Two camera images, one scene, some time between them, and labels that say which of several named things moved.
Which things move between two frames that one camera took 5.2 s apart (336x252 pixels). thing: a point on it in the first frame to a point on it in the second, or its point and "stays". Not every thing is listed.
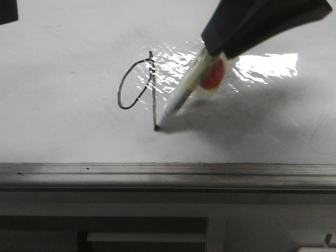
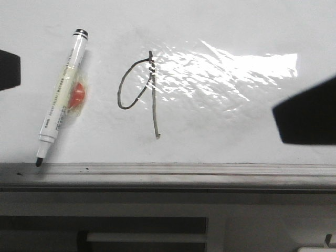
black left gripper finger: (237, 25) to (308, 117)
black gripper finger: (8, 11) to (10, 70)
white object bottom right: (316, 249) stays
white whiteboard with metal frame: (83, 84) stays
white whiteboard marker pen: (207, 74) to (48, 132)
